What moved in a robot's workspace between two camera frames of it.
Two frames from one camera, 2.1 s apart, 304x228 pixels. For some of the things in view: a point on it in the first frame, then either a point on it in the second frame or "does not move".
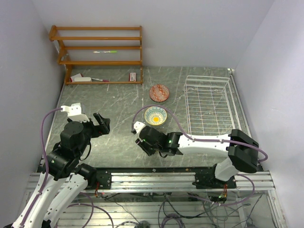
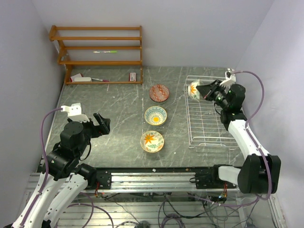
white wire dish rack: x=208 y=109 does not move
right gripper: x=142 y=144 to x=207 y=90
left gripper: x=102 y=128 does not move
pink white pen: x=102 y=80 does not move
